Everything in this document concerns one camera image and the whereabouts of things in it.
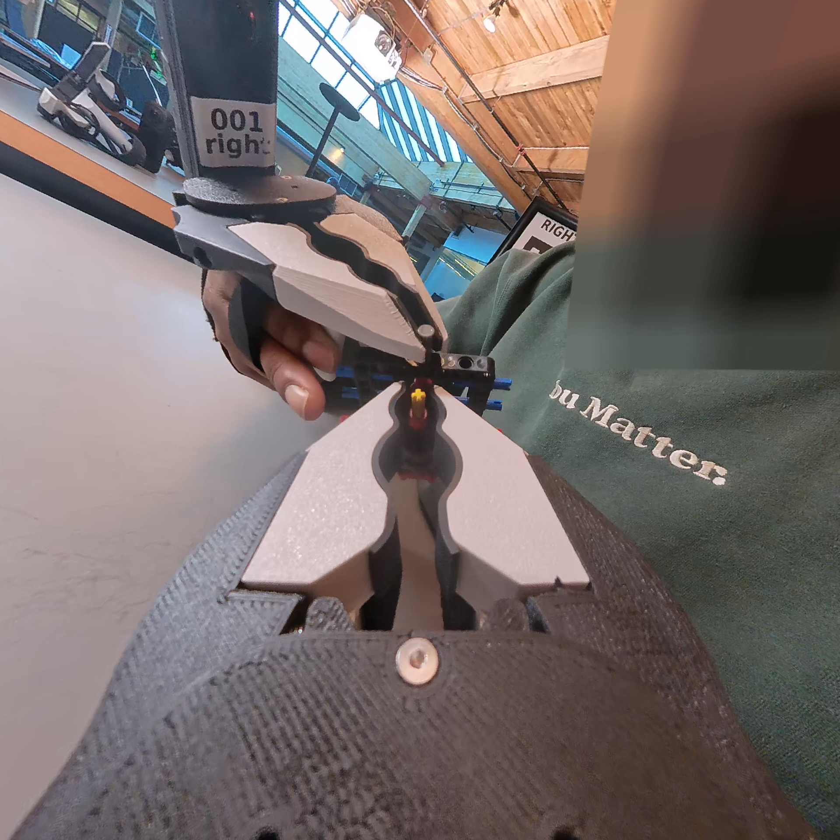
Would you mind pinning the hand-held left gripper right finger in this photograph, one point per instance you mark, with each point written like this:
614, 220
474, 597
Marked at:
512, 525

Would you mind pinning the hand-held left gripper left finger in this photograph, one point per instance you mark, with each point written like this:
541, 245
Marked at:
321, 525

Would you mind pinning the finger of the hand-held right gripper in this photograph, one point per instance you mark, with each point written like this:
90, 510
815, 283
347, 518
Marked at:
380, 262
328, 295

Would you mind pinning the dark grey lego axle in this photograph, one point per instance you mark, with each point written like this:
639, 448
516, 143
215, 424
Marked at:
428, 334

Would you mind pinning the black frame lego assembly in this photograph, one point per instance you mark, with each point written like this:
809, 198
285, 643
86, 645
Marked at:
466, 362

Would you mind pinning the black padded object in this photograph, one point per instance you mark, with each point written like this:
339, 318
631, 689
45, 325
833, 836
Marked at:
157, 138

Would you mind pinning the black framed sign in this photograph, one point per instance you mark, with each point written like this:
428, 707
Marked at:
544, 229

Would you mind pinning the grey table with orange edge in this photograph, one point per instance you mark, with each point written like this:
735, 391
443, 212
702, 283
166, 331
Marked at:
39, 148

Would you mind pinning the black pedestal table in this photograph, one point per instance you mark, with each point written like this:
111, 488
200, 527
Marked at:
338, 98

